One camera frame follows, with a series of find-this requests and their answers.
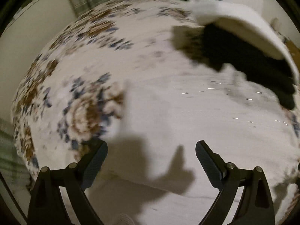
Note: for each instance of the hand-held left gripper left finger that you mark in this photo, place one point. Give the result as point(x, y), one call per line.
point(95, 163)

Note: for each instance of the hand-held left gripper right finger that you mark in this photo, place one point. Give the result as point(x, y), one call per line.
point(208, 163)

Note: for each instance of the white garment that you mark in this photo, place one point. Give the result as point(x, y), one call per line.
point(178, 112)

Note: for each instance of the floral printed blanket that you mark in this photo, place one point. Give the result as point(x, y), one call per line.
point(93, 58)

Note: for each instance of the black cloth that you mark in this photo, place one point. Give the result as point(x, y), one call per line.
point(243, 54)

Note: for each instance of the cream white cloth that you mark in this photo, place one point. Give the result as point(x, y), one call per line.
point(243, 25)

